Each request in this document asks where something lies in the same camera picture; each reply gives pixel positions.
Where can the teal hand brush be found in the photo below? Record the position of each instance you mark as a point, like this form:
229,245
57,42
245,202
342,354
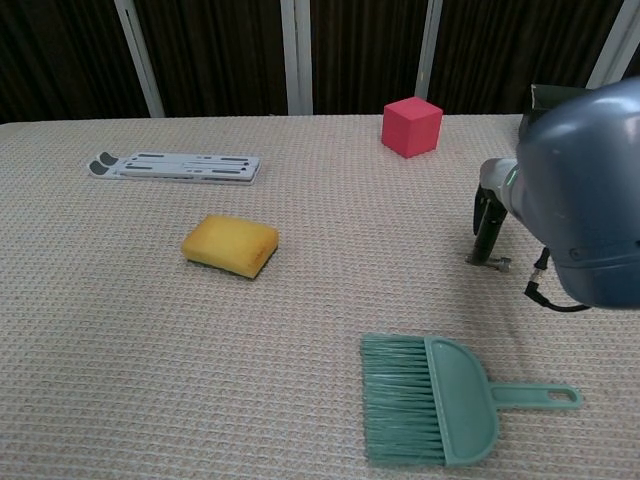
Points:
455,400

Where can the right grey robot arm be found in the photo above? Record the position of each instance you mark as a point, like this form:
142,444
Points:
590,200

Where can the black open cardboard box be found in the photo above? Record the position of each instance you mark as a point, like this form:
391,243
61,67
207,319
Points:
545,97

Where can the red foam cube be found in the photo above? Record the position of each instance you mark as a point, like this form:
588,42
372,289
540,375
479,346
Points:
407,130

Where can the yellow sponge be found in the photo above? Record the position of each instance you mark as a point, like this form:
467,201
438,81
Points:
225,240

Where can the small silver bolt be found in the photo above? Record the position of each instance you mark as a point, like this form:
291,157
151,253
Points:
500,264

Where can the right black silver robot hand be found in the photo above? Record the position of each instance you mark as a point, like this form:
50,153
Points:
492,200

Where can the dark brown curtain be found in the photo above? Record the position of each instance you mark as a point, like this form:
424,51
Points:
225,50

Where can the white frame post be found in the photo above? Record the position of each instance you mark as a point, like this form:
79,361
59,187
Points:
297,55
140,55
617,50
429,50

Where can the white folded laptop stand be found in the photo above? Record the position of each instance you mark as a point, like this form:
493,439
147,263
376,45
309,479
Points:
190,167

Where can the beige woven tablecloth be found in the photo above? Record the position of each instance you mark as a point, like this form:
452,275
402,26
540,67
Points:
150,325

